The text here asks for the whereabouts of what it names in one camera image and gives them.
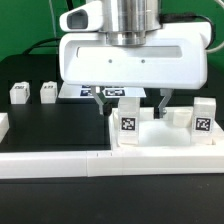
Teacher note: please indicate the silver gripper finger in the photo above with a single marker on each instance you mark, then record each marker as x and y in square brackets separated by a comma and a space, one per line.
[160, 110]
[105, 107]

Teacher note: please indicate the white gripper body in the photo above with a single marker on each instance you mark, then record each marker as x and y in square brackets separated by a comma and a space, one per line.
[173, 57]

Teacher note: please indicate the white square table top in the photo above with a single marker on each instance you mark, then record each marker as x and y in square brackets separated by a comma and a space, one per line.
[173, 130]

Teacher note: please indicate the white plate with tags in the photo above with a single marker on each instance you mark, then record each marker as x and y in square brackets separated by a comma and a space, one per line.
[82, 91]

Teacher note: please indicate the white U-shaped fence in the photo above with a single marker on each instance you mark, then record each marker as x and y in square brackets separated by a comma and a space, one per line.
[131, 161]

